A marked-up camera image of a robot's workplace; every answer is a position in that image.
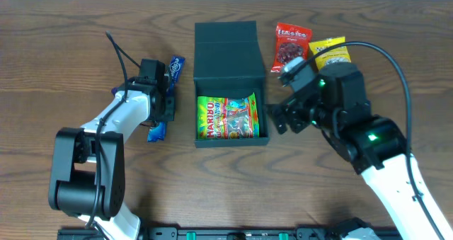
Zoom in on blue Oreo cookie pack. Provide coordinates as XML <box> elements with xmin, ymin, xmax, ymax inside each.
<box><xmin>147</xmin><ymin>80</ymin><xmax>174</xmax><ymax>142</ymax></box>

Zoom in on Haribo gummy candy bag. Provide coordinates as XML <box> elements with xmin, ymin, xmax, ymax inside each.
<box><xmin>197</xmin><ymin>93</ymin><xmax>259</xmax><ymax>139</ymax></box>

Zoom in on yellow candy bag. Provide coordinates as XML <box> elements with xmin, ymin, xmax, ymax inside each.
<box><xmin>309</xmin><ymin>37</ymin><xmax>351</xmax><ymax>70</ymax></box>

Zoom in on red candy bag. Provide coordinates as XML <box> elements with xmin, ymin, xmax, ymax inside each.
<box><xmin>270</xmin><ymin>23</ymin><xmax>313</xmax><ymax>73</ymax></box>

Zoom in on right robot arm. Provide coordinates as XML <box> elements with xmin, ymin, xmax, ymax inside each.
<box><xmin>268</xmin><ymin>62</ymin><xmax>452</xmax><ymax>239</ymax></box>

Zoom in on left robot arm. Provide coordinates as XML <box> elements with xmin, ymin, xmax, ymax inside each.
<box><xmin>48</xmin><ymin>59</ymin><xmax>175</xmax><ymax>239</ymax></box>

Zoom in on blue Eclipse mint pack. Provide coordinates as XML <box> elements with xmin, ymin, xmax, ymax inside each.
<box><xmin>168</xmin><ymin>55</ymin><xmax>185</xmax><ymax>84</ymax></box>

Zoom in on dark green gift box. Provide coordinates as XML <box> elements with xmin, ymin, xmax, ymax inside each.
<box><xmin>193</xmin><ymin>21</ymin><xmax>270</xmax><ymax>148</ymax></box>

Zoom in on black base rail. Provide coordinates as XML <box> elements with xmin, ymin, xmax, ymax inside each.
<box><xmin>56</xmin><ymin>227</ymin><xmax>402</xmax><ymax>240</ymax></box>

